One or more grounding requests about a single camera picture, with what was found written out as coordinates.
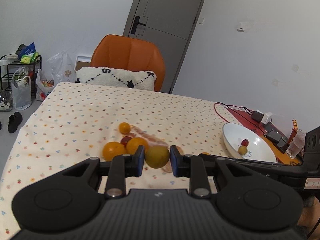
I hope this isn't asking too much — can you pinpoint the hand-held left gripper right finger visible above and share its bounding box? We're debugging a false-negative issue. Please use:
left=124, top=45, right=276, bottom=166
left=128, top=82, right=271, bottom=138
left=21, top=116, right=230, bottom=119
left=170, top=146, right=253, bottom=197

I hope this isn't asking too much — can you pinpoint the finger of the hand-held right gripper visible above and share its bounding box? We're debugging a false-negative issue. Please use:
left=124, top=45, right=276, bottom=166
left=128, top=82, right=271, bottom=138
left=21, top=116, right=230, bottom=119
left=199, top=153, right=275, bottom=174

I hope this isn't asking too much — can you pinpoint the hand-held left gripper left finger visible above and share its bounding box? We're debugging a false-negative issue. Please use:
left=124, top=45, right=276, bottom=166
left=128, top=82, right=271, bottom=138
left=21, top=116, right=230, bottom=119
left=61, top=146, right=146, bottom=198

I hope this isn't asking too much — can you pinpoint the large orange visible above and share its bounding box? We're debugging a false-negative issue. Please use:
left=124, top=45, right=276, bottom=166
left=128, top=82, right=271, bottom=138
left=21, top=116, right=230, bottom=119
left=102, top=142, right=127, bottom=162
left=126, top=137, right=150, bottom=155

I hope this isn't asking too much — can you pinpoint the long peeled grapefruit segment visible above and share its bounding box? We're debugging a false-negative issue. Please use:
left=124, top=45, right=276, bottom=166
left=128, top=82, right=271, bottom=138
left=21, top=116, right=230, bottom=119
left=130, top=126, right=169, bottom=148

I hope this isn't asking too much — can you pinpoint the white plate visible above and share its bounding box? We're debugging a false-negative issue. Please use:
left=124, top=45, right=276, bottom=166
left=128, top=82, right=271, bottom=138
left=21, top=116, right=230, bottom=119
left=222, top=122, right=277, bottom=163

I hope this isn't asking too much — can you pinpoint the person's right hand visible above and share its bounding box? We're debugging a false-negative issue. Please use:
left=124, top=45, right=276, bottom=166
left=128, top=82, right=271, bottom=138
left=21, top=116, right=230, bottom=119
left=299, top=197, right=320, bottom=240

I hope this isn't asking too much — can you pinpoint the clear drinking glass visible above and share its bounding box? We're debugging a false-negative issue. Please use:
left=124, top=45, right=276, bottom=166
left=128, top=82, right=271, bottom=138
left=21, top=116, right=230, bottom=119
left=286, top=129, right=307, bottom=159

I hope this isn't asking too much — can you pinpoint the black power bank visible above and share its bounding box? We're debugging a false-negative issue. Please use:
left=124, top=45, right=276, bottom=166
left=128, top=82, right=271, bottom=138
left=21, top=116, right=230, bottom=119
left=266, top=129, right=283, bottom=143

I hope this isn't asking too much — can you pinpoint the white power adapter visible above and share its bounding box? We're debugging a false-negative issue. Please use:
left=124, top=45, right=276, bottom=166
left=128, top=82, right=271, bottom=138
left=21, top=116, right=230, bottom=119
left=261, top=112, right=273, bottom=125

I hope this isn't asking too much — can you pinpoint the black charger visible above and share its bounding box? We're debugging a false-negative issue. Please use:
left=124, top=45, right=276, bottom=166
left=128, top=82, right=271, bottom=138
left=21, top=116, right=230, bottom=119
left=251, top=110, right=264, bottom=123

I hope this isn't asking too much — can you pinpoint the red orange printed table mat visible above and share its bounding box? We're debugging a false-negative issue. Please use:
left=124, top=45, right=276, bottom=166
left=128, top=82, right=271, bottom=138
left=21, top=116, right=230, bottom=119
left=225, top=105, right=304, bottom=167

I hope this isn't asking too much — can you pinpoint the floral printed tablecloth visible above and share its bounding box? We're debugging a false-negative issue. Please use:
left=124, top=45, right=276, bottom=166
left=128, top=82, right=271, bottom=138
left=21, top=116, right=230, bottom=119
left=0, top=81, right=242, bottom=240

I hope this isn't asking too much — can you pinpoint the white fluffy pillow black pattern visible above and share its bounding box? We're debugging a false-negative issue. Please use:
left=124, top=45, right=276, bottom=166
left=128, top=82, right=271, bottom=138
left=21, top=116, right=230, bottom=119
left=75, top=67, right=157, bottom=91

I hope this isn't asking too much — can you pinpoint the grey door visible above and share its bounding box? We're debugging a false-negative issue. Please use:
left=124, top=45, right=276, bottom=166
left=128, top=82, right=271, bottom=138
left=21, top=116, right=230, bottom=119
left=122, top=0, right=212, bottom=94

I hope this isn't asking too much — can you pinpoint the orange leather chair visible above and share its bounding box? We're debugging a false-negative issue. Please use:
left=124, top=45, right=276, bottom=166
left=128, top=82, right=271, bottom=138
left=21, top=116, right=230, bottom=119
left=90, top=34, right=166, bottom=92

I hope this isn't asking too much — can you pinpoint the white framed board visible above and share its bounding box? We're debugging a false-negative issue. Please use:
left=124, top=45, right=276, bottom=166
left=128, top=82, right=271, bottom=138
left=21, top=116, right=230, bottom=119
left=75, top=54, right=93, bottom=72

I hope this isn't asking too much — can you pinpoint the white red plastic bag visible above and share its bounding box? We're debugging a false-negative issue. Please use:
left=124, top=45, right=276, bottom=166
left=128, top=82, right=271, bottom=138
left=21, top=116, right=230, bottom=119
left=36, top=69, right=55, bottom=102

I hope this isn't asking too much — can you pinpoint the transparent plastic bag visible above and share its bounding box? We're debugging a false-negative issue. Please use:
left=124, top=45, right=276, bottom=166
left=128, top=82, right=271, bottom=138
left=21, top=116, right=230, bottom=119
left=47, top=51, right=77, bottom=83

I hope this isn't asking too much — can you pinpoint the black slipper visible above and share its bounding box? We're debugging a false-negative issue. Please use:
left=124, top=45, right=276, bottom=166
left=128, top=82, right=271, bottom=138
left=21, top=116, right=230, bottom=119
left=7, top=112, right=23, bottom=133

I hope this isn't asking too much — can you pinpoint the clear bag with shoes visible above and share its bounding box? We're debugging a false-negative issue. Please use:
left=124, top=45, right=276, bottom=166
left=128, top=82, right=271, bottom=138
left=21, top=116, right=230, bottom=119
left=0, top=90, right=13, bottom=112

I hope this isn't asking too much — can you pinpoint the yellow green packet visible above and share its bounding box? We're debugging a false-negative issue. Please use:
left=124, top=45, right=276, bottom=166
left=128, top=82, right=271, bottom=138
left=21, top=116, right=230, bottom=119
left=20, top=52, right=40, bottom=64

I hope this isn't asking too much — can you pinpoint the blue white packet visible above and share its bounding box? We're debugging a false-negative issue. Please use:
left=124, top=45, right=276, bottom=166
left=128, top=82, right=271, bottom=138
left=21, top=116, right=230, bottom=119
left=21, top=42, right=36, bottom=55

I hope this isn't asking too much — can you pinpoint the black shoe rack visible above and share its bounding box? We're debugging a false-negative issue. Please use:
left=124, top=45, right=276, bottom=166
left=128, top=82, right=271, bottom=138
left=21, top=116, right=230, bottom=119
left=0, top=54, right=42, bottom=98

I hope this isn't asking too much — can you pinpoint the black cable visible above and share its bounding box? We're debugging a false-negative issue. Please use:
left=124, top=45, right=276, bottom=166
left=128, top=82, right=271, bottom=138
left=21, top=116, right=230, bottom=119
left=216, top=102, right=275, bottom=140

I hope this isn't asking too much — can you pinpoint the red cable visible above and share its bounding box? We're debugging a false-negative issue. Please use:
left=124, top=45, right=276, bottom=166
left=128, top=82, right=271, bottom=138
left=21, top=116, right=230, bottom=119
left=213, top=102, right=273, bottom=140

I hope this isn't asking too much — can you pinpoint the black door handle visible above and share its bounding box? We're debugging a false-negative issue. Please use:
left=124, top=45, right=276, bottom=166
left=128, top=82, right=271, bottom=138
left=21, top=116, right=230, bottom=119
left=130, top=16, right=147, bottom=35

